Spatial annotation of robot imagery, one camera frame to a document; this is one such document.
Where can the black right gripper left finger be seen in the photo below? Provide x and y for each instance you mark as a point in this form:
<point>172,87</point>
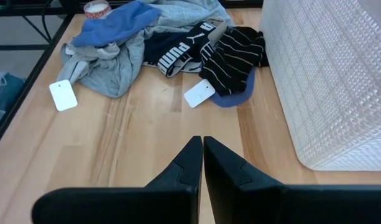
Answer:
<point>131,205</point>

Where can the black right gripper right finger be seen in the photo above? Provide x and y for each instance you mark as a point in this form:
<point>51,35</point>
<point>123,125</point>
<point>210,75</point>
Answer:
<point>271,205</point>

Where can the periwinkle blue felt cloth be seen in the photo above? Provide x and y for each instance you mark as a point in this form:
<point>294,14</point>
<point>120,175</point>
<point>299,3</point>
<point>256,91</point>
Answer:
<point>236,96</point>

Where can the white perforated plastic laundry basket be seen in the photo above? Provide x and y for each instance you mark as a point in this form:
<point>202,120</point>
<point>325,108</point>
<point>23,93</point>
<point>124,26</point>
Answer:
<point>333,93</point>

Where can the grey hoodie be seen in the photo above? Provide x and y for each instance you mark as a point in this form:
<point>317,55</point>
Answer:
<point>115,71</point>

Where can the black pinstriped garment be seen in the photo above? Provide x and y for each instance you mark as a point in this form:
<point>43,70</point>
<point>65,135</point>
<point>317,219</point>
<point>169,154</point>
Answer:
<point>233,56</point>

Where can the black Puma garment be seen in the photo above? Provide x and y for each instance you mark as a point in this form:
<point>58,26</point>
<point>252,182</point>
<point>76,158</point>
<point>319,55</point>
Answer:
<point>174,53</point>

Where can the blue garment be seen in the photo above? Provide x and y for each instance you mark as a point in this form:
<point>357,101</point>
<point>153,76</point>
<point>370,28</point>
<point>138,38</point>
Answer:
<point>115,25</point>

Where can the blue denim cloth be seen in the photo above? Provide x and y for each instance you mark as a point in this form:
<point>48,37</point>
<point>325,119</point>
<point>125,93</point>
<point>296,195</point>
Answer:
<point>3,93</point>

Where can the small red patterned cup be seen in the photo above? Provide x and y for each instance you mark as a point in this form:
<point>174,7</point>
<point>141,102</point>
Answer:
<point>97,7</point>

